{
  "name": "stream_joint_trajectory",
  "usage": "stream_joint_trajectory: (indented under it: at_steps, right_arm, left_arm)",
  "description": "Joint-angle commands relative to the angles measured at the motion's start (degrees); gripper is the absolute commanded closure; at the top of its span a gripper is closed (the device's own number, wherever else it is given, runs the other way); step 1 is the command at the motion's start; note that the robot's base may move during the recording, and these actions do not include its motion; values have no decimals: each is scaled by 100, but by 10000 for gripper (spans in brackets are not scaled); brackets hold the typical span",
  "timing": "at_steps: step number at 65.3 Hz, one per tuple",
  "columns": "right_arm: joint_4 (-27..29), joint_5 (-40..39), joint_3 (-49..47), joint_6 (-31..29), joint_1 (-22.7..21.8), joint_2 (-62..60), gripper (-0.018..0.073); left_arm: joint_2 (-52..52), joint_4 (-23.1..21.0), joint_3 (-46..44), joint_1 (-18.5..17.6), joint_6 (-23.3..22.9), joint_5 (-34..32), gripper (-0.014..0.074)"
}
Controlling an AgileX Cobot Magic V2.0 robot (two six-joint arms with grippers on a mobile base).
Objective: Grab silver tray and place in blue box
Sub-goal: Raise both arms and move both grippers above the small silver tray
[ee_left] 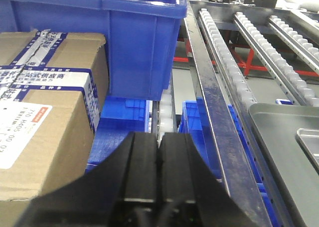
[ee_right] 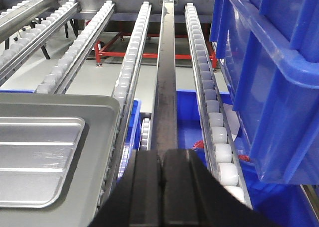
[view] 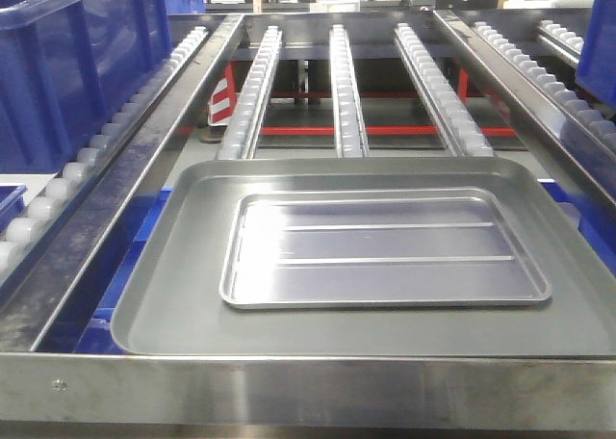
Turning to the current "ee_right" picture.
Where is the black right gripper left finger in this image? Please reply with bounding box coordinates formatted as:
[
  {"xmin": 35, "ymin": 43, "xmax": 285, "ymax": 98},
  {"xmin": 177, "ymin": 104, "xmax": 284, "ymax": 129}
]
[{"xmin": 89, "ymin": 150, "xmax": 161, "ymax": 227}]

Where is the white roller track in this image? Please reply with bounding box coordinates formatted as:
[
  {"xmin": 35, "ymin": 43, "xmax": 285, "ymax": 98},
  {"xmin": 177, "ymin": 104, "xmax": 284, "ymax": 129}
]
[
  {"xmin": 0, "ymin": 0, "xmax": 57, "ymax": 43},
  {"xmin": 35, "ymin": 0, "xmax": 115, "ymax": 94},
  {"xmin": 184, "ymin": 3, "xmax": 252, "ymax": 208},
  {"xmin": 98, "ymin": 1, "xmax": 152, "ymax": 206},
  {"xmin": 0, "ymin": 0, "xmax": 79, "ymax": 84}
]

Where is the large blue plastic box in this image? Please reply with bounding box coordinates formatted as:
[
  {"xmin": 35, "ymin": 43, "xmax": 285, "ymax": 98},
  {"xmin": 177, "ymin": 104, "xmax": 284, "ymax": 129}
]
[{"xmin": 210, "ymin": 0, "xmax": 319, "ymax": 185}]

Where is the silver metal tray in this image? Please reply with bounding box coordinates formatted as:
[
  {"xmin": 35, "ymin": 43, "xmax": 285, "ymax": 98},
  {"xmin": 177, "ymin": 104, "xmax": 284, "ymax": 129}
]
[{"xmin": 0, "ymin": 93, "xmax": 120, "ymax": 227}]

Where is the dark metal divider rail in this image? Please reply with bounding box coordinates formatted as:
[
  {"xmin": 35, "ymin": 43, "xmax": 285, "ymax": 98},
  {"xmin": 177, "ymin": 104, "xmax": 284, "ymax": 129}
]
[{"xmin": 151, "ymin": 0, "xmax": 178, "ymax": 156}]

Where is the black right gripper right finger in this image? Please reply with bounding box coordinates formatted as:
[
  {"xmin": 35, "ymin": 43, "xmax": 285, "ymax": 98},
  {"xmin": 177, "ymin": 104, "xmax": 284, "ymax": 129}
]
[{"xmin": 162, "ymin": 149, "xmax": 276, "ymax": 227}]

